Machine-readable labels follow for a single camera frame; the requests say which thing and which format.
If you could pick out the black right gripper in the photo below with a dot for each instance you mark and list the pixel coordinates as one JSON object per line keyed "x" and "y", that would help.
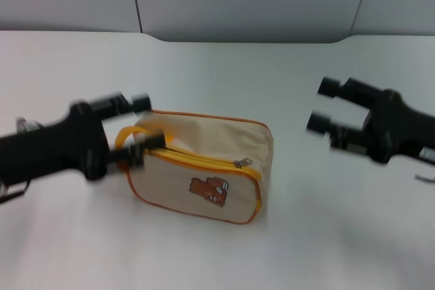
{"x": 397, "y": 123}

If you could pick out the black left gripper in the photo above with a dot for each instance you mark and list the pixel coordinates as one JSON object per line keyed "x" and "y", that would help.
{"x": 51, "y": 149}

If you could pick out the beige orange bear food bag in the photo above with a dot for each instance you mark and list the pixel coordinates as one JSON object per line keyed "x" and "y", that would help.
{"x": 204, "y": 140}

